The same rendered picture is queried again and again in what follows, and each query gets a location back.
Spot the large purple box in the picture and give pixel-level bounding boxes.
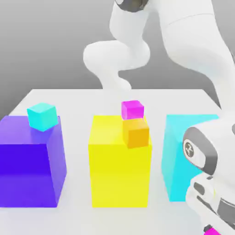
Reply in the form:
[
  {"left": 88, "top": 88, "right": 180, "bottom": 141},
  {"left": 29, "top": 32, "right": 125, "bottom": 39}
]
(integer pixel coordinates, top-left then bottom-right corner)
[{"left": 0, "top": 115, "right": 67, "bottom": 208}]

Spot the large cyan box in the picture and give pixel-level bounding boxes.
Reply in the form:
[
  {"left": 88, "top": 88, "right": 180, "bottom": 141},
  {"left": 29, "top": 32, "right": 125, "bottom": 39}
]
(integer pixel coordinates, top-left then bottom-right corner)
[{"left": 161, "top": 114, "right": 220, "bottom": 202}]

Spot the small magenta cube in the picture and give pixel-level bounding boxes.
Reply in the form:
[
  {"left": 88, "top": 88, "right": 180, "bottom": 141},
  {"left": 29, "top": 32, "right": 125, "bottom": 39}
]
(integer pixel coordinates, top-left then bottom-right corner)
[
  {"left": 204, "top": 227, "right": 222, "bottom": 235},
  {"left": 121, "top": 100, "right": 145, "bottom": 121}
]

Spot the small orange cube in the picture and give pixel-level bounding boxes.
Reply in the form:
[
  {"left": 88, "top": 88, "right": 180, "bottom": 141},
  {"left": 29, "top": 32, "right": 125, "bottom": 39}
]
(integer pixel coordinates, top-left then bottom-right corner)
[{"left": 122, "top": 118, "right": 150, "bottom": 149}]

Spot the small cyan cube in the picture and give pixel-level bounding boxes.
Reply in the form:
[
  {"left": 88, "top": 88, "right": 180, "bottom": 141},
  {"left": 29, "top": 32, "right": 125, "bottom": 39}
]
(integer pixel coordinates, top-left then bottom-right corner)
[{"left": 27, "top": 102, "right": 59, "bottom": 132}]

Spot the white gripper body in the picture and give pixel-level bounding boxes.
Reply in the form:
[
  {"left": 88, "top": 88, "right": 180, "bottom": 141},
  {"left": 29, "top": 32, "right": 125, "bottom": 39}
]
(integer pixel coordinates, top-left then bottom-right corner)
[{"left": 185, "top": 172, "right": 227, "bottom": 228}]

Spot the large yellow box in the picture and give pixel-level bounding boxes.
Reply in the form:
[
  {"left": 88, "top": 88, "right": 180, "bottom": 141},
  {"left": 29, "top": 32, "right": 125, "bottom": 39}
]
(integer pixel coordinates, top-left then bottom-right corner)
[{"left": 88, "top": 115, "right": 153, "bottom": 208}]

